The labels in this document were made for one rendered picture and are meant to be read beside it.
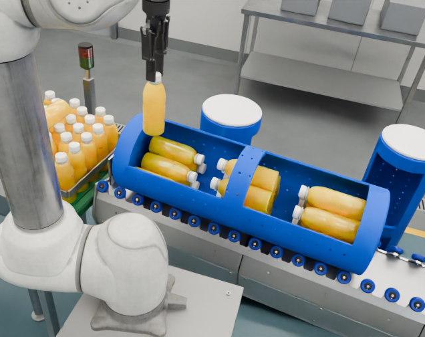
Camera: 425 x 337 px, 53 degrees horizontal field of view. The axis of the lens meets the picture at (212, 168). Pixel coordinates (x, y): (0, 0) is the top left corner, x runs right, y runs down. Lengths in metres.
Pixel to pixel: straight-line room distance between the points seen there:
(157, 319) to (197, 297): 0.13
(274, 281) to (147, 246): 0.69
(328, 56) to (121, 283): 4.12
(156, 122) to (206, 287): 0.53
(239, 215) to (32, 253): 0.65
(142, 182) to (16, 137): 0.73
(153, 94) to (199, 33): 3.69
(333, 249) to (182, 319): 0.49
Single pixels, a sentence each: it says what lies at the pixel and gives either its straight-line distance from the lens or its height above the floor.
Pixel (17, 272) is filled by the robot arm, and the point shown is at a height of 1.26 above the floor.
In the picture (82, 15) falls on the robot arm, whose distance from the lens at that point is 0.58.
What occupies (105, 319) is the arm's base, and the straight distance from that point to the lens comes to 1.11.
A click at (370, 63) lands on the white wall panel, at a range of 4.84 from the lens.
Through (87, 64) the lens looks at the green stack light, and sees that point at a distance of 1.99.
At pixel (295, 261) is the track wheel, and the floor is 0.96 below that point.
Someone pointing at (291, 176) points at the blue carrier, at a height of 1.10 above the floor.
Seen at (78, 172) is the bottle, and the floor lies 1.00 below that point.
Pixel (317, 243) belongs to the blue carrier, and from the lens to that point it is 1.33.
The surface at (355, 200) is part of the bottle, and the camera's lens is 1.38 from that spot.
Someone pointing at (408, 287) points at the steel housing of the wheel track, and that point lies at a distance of 1.58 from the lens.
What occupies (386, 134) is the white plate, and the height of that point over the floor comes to 1.04.
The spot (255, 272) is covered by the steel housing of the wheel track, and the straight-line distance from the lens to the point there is 1.51.
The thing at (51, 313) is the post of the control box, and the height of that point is 0.28.
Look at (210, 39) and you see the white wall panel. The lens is 4.96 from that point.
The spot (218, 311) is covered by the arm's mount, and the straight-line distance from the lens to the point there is 1.14.
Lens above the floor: 2.03
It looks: 38 degrees down
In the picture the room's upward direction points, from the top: 7 degrees clockwise
